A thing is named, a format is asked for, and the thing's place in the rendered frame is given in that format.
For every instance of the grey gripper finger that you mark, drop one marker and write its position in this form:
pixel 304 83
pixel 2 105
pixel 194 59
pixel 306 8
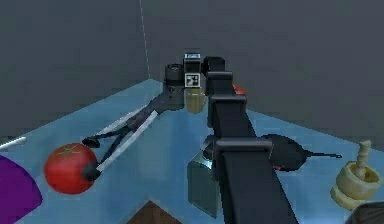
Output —
pixel 128 141
pixel 120 122

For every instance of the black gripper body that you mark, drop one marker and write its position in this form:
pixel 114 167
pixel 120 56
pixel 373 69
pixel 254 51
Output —
pixel 174 80

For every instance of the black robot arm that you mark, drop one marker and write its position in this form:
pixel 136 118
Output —
pixel 246 180

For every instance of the small red tomato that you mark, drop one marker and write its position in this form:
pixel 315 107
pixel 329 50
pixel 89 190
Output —
pixel 240 90

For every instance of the tan cup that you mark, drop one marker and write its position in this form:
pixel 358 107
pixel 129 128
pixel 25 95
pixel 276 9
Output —
pixel 195 100

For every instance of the grey glass bottle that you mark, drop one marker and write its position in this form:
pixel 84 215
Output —
pixel 201 186

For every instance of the purple rounded object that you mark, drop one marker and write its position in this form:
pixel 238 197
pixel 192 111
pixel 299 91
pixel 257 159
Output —
pixel 15 193

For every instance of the beige pestle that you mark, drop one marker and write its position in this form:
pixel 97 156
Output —
pixel 362 156

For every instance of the beige mortar bowl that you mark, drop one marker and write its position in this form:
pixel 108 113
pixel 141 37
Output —
pixel 355 191

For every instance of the dark grey rounded object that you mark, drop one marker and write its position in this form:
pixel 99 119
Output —
pixel 368 215

